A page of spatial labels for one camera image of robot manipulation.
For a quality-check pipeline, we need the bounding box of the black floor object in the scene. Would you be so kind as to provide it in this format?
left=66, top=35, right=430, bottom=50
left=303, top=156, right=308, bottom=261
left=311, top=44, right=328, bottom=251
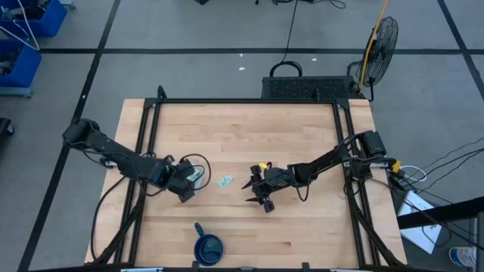
left=0, top=117, right=15, bottom=139

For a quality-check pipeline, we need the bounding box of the white paper booklet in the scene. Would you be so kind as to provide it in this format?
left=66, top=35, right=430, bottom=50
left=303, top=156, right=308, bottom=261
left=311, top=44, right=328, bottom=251
left=399, top=190, right=442, bottom=255

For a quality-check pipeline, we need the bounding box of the black floor cable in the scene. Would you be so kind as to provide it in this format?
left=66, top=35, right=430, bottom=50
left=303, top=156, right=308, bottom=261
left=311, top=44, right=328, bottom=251
left=268, top=0, right=303, bottom=79

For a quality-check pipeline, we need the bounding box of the black perforated case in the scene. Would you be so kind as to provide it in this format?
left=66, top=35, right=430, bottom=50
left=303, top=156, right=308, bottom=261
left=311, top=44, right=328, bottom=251
left=261, top=75, right=356, bottom=101

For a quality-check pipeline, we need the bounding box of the black beam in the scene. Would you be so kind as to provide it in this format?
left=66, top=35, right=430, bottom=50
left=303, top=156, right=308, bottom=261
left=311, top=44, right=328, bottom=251
left=396, top=196, right=484, bottom=230

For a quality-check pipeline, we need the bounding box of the black metal table frame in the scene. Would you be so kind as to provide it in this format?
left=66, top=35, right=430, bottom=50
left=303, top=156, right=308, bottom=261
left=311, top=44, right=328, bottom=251
left=85, top=85, right=408, bottom=272

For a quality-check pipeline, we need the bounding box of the blue storage bin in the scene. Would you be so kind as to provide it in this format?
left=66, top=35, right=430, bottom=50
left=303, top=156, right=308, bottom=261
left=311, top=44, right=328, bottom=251
left=0, top=0, right=68, bottom=38
left=0, top=39, right=42, bottom=88

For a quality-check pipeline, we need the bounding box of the yellow cable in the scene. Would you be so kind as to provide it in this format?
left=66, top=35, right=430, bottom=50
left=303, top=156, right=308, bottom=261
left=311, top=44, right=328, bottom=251
left=358, top=0, right=389, bottom=90

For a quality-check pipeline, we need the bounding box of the white cable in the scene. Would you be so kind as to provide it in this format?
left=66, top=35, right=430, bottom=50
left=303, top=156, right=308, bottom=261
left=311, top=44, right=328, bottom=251
left=0, top=0, right=41, bottom=52

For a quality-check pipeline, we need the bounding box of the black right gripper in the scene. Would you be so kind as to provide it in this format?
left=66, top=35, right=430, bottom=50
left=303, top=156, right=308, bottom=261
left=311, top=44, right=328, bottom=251
left=241, top=164, right=294, bottom=213

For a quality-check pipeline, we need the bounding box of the black floor fan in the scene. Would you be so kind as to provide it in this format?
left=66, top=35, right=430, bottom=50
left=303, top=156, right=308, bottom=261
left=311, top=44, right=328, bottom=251
left=347, top=16, right=399, bottom=103

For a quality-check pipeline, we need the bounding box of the white plastic bottle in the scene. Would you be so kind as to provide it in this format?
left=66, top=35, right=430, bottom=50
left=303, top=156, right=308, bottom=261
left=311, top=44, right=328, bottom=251
left=448, top=246, right=477, bottom=268

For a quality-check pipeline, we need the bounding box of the grey pallet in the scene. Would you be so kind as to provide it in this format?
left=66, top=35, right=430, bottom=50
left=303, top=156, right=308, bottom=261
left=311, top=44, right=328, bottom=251
left=0, top=86, right=33, bottom=98

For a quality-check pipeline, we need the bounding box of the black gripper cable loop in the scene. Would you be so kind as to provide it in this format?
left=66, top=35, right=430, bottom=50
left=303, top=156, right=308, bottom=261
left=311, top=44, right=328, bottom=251
left=179, top=153, right=213, bottom=192

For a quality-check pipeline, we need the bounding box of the dark blue mug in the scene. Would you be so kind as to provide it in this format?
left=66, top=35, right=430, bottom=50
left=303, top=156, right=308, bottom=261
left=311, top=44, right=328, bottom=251
left=193, top=221, right=225, bottom=267

